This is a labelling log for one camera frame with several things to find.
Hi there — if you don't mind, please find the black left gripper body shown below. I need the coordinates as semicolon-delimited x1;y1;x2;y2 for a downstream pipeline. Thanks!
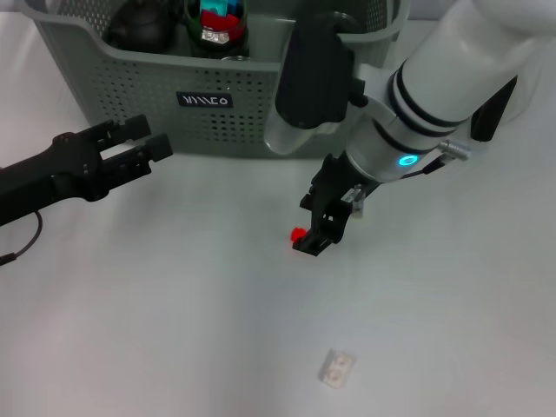
0;131;104;228

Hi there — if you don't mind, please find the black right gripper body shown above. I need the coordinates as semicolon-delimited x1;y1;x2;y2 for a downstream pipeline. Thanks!
309;150;380;217

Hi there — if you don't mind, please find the dark red toy brick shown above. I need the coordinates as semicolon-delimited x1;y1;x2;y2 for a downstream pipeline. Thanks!
200;10;241;29

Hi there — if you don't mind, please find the grey perforated storage bin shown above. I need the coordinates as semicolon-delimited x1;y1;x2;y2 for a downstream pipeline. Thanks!
25;0;412;160

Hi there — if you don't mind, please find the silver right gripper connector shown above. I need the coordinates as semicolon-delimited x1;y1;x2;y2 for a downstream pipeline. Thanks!
346;183;365;219

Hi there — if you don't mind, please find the dark clay teapot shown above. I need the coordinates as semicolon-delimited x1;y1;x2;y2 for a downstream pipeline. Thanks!
106;0;183;52

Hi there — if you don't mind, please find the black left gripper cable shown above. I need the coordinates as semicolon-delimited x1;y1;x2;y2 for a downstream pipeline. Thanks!
0;209;43;268

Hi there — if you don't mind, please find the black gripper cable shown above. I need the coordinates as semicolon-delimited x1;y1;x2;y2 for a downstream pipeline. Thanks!
400;153;449;180
0;209;43;268

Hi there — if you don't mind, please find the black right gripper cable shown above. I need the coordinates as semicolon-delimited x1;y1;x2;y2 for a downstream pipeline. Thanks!
400;153;449;180

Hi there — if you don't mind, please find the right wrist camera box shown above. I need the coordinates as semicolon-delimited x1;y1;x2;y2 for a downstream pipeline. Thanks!
263;11;369;156

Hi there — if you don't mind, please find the silver right cable plug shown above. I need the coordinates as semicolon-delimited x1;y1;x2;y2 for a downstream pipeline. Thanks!
436;138;473;161

